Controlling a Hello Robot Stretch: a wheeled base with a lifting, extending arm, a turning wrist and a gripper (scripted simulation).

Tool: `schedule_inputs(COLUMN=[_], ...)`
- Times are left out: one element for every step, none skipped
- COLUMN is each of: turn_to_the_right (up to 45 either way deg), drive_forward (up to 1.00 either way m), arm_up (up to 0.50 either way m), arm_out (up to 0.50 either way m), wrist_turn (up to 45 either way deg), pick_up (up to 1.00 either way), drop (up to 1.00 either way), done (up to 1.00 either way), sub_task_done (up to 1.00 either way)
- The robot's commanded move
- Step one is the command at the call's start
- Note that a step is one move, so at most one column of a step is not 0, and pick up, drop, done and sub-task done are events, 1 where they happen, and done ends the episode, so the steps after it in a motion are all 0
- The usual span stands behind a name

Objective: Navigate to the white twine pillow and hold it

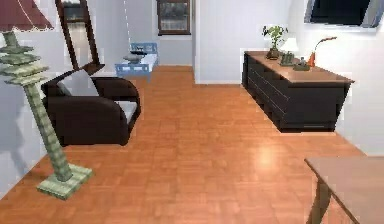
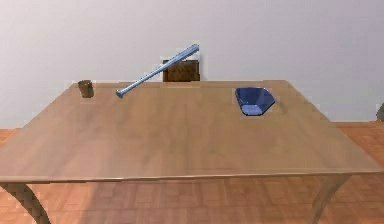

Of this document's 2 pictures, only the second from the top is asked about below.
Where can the brown wooden table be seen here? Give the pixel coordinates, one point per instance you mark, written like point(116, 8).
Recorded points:
point(180, 140)

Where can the dark brown wooden chair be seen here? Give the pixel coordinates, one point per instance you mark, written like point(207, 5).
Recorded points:
point(182, 72)

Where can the silver baseball bat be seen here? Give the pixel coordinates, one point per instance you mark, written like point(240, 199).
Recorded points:
point(156, 71)

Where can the blue bowl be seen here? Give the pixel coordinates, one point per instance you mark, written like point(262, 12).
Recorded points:
point(254, 101)

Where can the brown cup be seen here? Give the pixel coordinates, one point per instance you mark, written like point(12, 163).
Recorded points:
point(86, 89)

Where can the grey round object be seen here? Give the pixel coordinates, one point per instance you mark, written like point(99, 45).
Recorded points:
point(381, 112)

